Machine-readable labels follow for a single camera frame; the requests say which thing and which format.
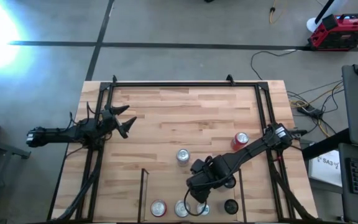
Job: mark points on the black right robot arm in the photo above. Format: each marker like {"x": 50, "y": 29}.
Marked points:
{"x": 253, "y": 146}

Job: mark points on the white can red print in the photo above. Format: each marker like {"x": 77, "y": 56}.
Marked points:
{"x": 181, "y": 209}

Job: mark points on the black aluminium table frame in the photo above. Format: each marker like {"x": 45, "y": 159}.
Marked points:
{"x": 182, "y": 84}

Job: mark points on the white black tower fan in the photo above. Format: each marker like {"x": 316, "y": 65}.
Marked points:
{"x": 314, "y": 23}

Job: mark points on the red beverage can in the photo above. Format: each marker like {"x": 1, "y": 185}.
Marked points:
{"x": 158, "y": 208}

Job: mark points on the black frame clamp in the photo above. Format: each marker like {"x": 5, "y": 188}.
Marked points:
{"x": 299, "y": 132}
{"x": 230, "y": 79}
{"x": 114, "y": 78}

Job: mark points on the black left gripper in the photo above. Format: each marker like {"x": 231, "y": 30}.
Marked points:
{"x": 108, "y": 121}

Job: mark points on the dark metal stand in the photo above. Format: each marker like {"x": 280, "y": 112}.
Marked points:
{"x": 8, "y": 151}

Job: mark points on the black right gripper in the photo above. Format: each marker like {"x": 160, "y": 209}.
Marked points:
{"x": 199, "y": 188}

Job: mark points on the pale silver-lidded beverage can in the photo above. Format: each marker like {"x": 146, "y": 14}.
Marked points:
{"x": 204, "y": 209}

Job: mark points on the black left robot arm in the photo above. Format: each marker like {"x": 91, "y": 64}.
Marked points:
{"x": 61, "y": 135}

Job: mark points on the white paper sign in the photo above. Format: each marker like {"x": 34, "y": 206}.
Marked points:
{"x": 325, "y": 169}

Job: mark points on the pale black-lidded beverage can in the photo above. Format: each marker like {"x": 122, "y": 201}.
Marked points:
{"x": 231, "y": 207}

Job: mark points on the red black toolbox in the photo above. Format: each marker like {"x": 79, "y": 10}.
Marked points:
{"x": 340, "y": 34}

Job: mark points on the dark desk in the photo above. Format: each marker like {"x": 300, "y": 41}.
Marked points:
{"x": 353, "y": 205}

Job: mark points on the black power strip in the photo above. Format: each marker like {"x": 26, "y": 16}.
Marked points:
{"x": 311, "y": 110}

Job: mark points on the blue silver energy drink can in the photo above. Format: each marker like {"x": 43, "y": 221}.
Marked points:
{"x": 183, "y": 157}

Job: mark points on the black metal bar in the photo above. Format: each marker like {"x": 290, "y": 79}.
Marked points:
{"x": 325, "y": 145}

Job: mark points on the orange-red Fanta can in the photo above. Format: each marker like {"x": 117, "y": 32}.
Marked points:
{"x": 238, "y": 142}

